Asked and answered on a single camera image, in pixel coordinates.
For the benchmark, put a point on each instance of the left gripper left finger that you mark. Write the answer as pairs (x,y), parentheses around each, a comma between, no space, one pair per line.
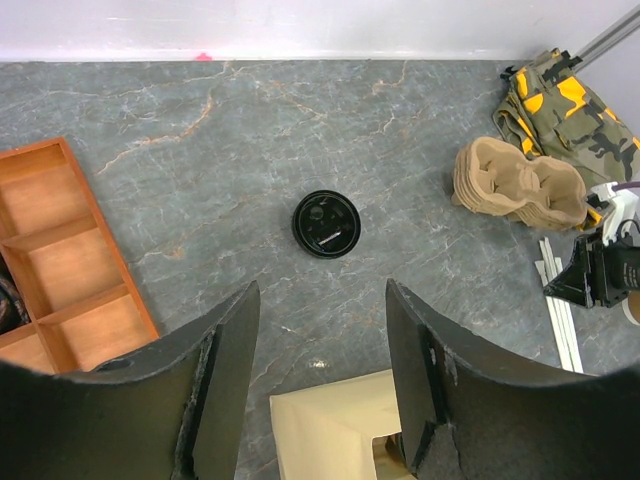
(173,409)

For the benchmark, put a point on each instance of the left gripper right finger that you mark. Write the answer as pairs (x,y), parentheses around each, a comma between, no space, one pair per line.
(470,409)

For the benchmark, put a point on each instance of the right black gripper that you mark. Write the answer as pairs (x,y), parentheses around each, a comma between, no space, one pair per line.
(598,275)

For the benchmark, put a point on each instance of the beige paper bag with handles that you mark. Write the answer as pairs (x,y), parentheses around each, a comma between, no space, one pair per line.
(342,430)

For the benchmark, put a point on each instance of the brown cardboard cup carrier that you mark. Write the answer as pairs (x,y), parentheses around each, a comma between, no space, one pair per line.
(495,178)

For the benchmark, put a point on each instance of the white wrapped straw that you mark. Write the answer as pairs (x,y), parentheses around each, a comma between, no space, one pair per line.
(567,313)
(545,269)

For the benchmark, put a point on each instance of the stack of paper cups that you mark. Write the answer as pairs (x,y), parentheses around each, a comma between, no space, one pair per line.
(631,307)

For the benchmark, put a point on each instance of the orange compartment tray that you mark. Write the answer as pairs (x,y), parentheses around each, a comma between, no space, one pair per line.
(82,302)

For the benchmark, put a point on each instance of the camouflage folded cloth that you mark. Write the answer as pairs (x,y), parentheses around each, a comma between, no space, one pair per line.
(548,111)

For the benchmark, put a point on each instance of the brown patterned rolled cloth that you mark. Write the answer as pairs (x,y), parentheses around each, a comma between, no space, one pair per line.
(13,310)

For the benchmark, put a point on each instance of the black cup lid on table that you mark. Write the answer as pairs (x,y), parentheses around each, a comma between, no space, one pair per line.
(326,224)

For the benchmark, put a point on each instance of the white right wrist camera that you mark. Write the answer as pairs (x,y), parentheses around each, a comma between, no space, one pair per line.
(617,203)

